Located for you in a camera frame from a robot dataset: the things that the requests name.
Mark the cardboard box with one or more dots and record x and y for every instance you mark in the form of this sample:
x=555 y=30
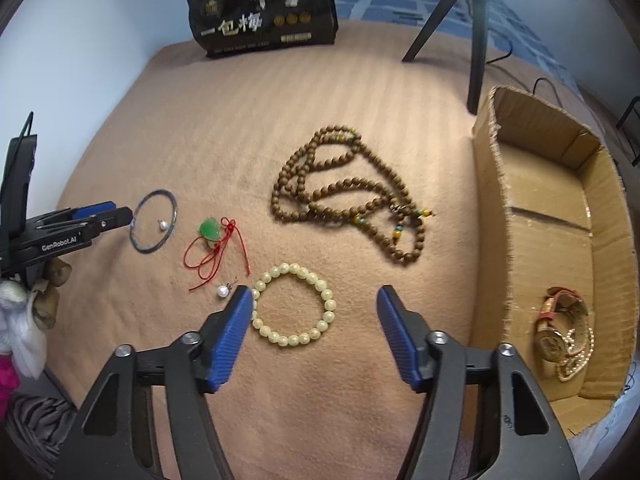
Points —
x=550 y=240

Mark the blue bangle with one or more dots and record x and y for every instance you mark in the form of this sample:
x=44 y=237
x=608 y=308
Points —
x=136 y=212

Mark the black tripod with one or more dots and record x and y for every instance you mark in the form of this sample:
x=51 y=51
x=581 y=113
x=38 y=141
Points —
x=475 y=25

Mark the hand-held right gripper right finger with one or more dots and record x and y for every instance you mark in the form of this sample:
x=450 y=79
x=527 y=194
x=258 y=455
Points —
x=402 y=340

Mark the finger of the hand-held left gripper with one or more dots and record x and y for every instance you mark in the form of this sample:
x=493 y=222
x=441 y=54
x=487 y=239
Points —
x=115 y=218
x=97 y=207

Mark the black printed snack bag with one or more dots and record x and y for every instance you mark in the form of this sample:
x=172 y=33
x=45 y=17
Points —
x=260 y=10

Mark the person's left hand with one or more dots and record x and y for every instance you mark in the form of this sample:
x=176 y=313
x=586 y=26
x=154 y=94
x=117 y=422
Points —
x=47 y=305

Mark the pink cloth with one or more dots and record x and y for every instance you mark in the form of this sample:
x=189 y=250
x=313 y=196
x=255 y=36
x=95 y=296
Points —
x=6 y=385

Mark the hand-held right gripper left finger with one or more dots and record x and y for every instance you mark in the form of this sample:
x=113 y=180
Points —
x=227 y=340

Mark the zebra striped cloth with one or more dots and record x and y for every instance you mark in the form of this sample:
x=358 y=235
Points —
x=35 y=425

